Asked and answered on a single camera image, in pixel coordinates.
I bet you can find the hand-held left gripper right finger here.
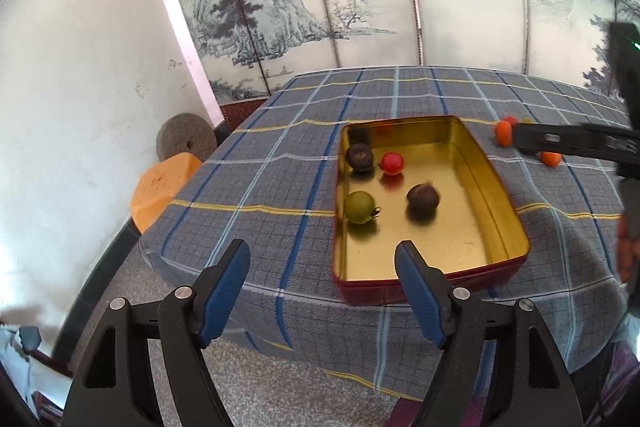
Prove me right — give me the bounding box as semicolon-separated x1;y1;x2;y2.
395;241;585;427

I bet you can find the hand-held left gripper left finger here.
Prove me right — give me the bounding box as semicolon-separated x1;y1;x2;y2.
61;238;251;427

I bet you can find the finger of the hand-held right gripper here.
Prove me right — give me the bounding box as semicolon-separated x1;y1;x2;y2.
512;123;632;166

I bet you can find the golden rectangular tin box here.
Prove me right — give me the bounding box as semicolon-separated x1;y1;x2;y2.
332;116;531;307

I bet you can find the dark brown water chestnut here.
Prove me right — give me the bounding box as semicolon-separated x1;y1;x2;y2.
406;183;441;214
346;143;376;172

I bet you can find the green cherry tomato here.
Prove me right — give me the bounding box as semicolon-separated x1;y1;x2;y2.
344;191;382;225

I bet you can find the person's right hand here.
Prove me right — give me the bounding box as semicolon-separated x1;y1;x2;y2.
617;211;640;284

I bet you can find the orange stool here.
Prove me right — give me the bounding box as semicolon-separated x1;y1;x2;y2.
130;153;203;235

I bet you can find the blue grey checkered tablecloth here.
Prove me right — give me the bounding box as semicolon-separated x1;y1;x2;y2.
139;66;632;404

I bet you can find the grey round millstone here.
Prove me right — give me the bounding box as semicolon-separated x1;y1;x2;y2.
156;113;217;162

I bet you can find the small blue object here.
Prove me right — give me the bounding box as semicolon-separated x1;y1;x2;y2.
19;326;42;351

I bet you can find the purple patterned clothing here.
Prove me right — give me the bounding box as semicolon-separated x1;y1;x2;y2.
572;339;640;427

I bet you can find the white crumpled paper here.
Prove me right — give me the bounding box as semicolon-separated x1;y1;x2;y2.
0;327;76;413

